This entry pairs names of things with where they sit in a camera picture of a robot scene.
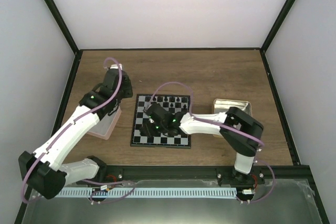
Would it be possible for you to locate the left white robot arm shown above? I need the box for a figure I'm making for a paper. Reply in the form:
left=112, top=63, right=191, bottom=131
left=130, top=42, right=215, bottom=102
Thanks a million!
left=18, top=64, right=133, bottom=199

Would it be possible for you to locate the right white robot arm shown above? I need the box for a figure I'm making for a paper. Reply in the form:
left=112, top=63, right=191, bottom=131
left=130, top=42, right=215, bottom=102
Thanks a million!
left=140, top=103, right=264, bottom=184

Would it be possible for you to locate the black and white chessboard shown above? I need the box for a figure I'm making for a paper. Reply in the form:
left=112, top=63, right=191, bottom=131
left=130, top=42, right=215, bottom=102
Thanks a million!
left=130, top=94, right=191, bottom=148

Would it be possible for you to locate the pink plastic tray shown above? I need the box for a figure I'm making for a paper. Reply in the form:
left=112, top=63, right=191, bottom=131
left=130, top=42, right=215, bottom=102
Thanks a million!
left=87, top=108, right=121, bottom=140

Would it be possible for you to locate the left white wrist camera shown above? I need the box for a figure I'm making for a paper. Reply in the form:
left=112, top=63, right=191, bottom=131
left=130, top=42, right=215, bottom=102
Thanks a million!
left=110, top=63, right=123, bottom=70

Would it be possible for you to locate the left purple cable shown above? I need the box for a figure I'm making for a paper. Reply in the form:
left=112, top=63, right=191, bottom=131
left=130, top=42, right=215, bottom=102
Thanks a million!
left=21, top=57, right=124, bottom=204

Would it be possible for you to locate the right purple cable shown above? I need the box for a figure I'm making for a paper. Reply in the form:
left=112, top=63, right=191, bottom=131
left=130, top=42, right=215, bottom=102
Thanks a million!
left=151, top=81, right=276, bottom=204

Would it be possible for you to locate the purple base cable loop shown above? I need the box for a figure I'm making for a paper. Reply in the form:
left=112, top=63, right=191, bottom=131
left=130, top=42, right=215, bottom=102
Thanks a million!
left=83, top=179, right=137, bottom=205

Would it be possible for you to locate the light blue cable duct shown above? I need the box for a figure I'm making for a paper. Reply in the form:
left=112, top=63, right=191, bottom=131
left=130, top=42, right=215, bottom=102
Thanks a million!
left=56, top=187, right=237, bottom=199

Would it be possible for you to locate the black aluminium frame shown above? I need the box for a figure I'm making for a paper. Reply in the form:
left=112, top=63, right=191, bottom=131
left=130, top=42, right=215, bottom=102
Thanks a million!
left=13, top=0, right=331, bottom=224

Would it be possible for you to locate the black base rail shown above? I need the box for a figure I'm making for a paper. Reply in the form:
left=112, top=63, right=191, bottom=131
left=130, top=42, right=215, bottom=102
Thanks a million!
left=92, top=165, right=312, bottom=186

